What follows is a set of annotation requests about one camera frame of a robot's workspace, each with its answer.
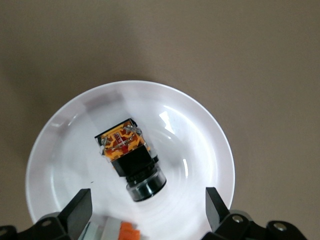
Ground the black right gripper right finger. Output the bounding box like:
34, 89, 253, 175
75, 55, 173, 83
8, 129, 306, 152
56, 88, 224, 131
201, 186, 266, 240

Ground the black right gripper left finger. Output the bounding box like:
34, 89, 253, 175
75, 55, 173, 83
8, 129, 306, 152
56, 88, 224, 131
27, 188, 94, 240

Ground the black orange push-button switch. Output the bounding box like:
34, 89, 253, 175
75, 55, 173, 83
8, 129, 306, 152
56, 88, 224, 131
94, 117, 167, 203

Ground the white circuit breaker orange lever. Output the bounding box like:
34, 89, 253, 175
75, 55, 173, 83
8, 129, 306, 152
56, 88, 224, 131
77, 216, 144, 240

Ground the pink round plate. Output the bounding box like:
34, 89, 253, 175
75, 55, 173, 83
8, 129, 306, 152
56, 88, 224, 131
24, 79, 236, 240

